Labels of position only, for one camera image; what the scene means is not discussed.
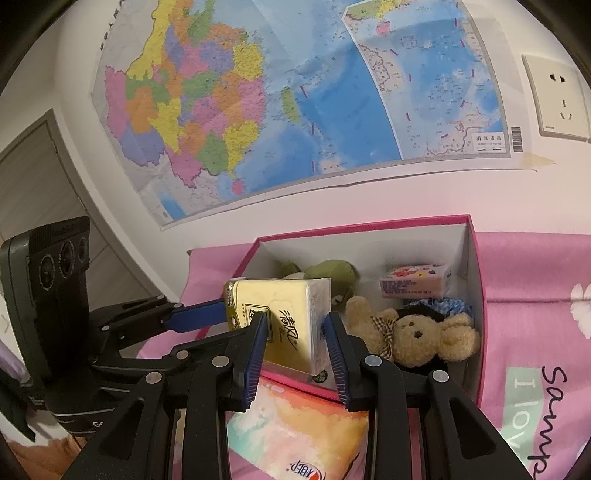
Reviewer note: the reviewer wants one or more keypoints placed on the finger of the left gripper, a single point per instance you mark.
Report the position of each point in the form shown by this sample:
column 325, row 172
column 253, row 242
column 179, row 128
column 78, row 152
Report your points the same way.
column 188, row 318
column 226, row 344

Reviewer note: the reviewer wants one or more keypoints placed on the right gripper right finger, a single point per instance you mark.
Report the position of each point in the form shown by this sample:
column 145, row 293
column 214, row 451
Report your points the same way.
column 456, row 440

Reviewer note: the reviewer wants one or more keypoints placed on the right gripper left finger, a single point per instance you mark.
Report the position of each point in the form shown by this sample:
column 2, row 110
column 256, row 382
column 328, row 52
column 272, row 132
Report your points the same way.
column 135, row 441

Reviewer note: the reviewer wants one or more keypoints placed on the yellow tissue pack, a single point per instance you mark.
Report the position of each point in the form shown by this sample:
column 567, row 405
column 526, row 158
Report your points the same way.
column 295, row 310

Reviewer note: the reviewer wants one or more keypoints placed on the beige teddy bear plush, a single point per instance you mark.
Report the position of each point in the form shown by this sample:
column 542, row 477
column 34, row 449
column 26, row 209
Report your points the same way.
column 411, row 340

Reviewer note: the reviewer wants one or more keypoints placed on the blue checked scrunchie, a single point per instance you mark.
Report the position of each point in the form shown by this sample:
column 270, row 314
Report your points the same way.
column 445, row 306

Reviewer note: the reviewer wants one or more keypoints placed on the black fabric hat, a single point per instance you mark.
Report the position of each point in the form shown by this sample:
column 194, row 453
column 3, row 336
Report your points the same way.
column 421, row 310

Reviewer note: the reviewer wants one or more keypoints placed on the green frog plush toy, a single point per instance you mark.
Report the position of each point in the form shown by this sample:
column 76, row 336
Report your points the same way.
column 343, row 276

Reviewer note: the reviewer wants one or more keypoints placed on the pink floral tissue pack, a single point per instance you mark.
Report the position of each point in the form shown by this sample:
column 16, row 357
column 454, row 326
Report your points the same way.
column 416, row 282

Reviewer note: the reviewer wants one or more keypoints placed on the pink printed table cloth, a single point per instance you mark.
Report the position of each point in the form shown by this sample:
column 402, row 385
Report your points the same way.
column 530, row 294

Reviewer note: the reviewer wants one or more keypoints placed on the pastel tissue box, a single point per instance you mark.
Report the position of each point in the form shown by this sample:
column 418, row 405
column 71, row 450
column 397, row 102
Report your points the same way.
column 289, row 434

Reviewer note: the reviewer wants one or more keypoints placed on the pink open storage box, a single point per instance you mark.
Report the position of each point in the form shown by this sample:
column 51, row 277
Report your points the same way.
column 374, row 249

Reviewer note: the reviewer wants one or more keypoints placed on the grey door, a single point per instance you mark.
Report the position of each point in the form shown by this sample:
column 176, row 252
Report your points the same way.
column 40, row 185

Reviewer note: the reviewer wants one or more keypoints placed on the colourful wall map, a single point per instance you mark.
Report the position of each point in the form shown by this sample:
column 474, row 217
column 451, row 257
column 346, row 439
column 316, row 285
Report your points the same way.
column 213, row 104

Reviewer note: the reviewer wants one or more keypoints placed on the white wall socket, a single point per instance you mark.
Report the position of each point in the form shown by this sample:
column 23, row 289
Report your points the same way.
column 558, row 97

